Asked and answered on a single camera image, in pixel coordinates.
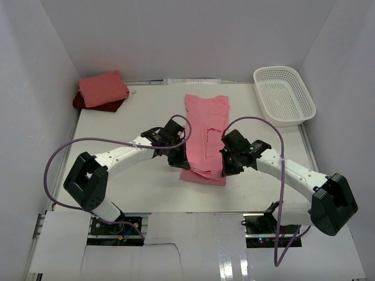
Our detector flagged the pink t-shirt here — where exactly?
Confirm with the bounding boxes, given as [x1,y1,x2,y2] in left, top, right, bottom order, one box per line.
[180,95,230,186]

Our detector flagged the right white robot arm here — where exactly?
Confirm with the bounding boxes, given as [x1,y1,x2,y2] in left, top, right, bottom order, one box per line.
[220,139,358,236]

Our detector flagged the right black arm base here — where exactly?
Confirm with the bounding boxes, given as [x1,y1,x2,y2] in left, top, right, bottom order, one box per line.
[241,214,298,249]

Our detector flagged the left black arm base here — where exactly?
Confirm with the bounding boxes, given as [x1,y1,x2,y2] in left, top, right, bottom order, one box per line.
[87,215,147,246]

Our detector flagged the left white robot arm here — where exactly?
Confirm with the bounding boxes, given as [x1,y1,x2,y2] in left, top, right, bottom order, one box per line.
[63,123,190,234]

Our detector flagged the white plastic basket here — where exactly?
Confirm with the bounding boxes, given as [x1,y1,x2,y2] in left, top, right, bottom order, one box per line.
[253,66,316,127]

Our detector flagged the coral folded t-shirt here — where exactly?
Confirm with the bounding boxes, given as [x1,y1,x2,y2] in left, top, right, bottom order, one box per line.
[78,70,129,108]

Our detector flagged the dark red folded t-shirt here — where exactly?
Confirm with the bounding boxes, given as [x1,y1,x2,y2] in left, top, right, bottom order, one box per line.
[71,92,125,112]

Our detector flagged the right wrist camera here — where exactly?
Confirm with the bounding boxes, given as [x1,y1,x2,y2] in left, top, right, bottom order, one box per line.
[221,129,251,152]

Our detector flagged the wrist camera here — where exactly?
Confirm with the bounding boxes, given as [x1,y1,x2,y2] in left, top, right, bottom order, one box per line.
[159,119,185,142]
[221,129,251,152]

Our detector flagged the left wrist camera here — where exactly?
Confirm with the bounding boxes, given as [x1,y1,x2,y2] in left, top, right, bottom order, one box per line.
[159,119,185,142]

